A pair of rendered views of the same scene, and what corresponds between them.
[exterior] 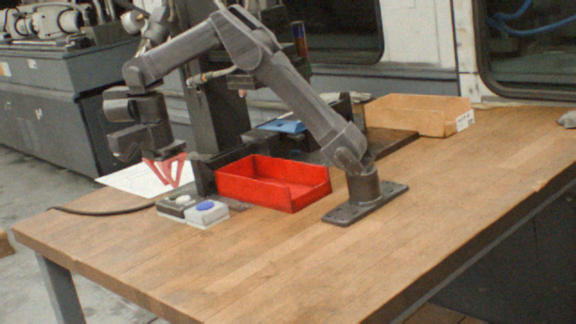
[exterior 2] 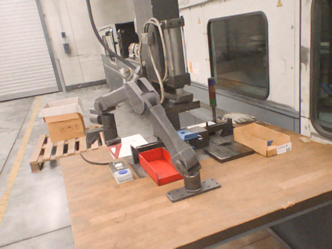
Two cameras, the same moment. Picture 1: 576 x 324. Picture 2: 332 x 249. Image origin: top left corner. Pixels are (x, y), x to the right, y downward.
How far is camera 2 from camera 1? 0.49 m
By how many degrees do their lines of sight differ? 21
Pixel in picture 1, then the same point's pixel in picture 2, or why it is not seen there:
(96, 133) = not seen: hidden behind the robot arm
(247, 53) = (138, 105)
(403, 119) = (249, 140)
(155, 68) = (106, 104)
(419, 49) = (285, 97)
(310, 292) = (125, 238)
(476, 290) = (301, 236)
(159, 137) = (108, 135)
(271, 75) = (150, 116)
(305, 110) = (164, 137)
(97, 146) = not seen: hidden behind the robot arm
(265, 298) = (106, 235)
